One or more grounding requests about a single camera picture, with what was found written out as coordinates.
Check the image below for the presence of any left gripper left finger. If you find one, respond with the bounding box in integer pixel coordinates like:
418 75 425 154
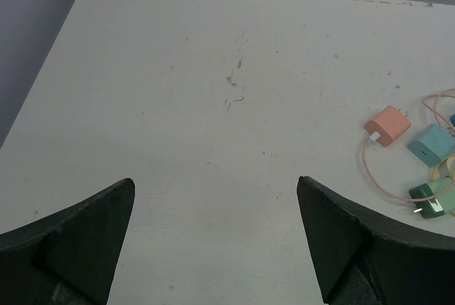
1 178 135 304

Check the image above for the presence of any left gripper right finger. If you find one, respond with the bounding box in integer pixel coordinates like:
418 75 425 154
296 176 454 304

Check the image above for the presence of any green plug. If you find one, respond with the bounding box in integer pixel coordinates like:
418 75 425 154
408 176 455 220

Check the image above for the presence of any yellow charging cable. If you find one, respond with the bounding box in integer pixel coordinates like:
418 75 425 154
431 154 455 218

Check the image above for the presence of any salmon plug with cable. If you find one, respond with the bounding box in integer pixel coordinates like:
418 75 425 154
364 105 411 146

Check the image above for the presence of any teal plug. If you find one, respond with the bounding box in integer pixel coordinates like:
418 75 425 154
407 124 454 167

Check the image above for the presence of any pink charging cable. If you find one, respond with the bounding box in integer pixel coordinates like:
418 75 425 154
361 87 455 203

